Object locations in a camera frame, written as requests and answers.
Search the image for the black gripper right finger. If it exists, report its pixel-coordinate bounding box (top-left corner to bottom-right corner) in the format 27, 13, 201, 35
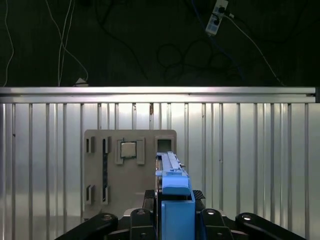
191, 189, 307, 240

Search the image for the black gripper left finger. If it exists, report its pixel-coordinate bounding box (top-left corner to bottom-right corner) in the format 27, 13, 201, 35
53, 189, 161, 240

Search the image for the hard disk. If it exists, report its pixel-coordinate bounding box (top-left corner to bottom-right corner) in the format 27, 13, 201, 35
154, 151, 197, 240

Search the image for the grey parts rack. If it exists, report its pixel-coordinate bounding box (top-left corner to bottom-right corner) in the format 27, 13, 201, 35
81, 129, 178, 221

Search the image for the silver CPU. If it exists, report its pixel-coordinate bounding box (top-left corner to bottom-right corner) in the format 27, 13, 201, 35
120, 141, 137, 158

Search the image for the white power strip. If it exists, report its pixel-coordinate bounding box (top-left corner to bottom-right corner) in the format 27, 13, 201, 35
205, 0, 230, 36

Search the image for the blue floor cable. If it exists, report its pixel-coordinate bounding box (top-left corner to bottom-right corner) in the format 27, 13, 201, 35
190, 0, 245, 81

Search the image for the black floor cable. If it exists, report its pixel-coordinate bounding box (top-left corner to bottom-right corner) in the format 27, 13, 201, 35
96, 0, 245, 81

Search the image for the thin white floor cable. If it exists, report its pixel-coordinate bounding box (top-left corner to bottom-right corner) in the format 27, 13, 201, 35
224, 12, 288, 87
4, 0, 15, 87
48, 0, 90, 87

